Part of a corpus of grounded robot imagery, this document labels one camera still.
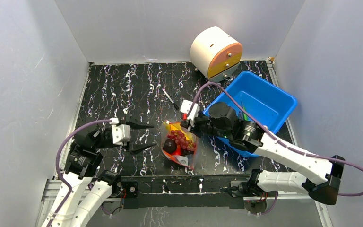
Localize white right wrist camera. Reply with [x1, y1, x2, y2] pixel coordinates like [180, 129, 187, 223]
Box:
[180, 99, 199, 124]

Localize blue plastic bin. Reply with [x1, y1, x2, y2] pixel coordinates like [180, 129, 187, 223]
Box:
[202, 71, 298, 158]

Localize white round drawer cabinet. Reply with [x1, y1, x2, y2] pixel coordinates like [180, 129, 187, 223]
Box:
[190, 26, 243, 83]

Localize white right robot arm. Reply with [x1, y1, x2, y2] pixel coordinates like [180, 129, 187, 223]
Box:
[180, 100, 344, 205]

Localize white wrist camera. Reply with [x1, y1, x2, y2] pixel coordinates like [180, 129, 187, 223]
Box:
[111, 124, 131, 146]
[180, 99, 199, 124]

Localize clear zip top bag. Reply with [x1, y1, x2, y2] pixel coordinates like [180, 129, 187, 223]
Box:
[160, 120, 198, 169]

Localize light purple grape bunch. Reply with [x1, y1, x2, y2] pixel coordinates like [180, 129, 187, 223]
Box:
[166, 130, 197, 156]

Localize aluminium frame rail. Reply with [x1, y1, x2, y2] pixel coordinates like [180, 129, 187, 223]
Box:
[36, 177, 332, 227]

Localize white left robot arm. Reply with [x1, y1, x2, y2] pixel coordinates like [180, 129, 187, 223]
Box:
[42, 115, 155, 227]

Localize dark mangosteen green leaves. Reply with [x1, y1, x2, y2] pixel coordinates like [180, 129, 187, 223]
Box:
[162, 139, 177, 154]

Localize yellow banana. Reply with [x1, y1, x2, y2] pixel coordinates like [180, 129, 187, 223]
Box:
[166, 122, 185, 133]

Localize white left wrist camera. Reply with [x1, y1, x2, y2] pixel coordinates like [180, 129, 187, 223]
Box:
[111, 124, 131, 146]

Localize black white marker pen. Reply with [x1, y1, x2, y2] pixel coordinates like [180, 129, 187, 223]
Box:
[162, 88, 179, 110]

